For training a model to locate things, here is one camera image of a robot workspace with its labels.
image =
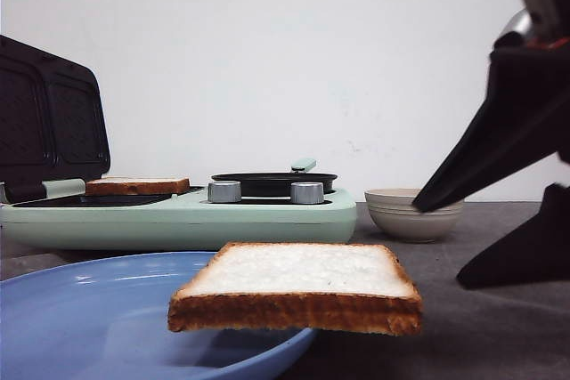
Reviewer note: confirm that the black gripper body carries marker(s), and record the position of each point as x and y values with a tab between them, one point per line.
541	25

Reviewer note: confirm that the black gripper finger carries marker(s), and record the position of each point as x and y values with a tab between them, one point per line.
536	251
523	119

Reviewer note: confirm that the cream ribbed bowl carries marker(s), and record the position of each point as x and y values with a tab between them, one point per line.
392	212

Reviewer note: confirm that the toast slice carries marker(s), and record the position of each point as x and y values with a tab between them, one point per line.
345	287
113	186

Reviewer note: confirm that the breakfast maker hinged lid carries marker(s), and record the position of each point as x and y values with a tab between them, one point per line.
52	122

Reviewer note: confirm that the mint green breakfast maker base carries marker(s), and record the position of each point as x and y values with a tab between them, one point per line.
174	222

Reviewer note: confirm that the silver right control knob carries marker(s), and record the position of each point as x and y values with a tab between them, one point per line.
307	193

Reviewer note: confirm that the silver control knob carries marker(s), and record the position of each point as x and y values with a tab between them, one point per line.
224	192
307	193

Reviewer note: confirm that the silver left control knob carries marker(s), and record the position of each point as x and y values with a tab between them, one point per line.
224	192

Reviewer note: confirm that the blue plastic plate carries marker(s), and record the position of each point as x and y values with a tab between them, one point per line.
107	319

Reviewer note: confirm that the black frying pan green handle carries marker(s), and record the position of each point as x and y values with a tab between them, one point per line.
277	184

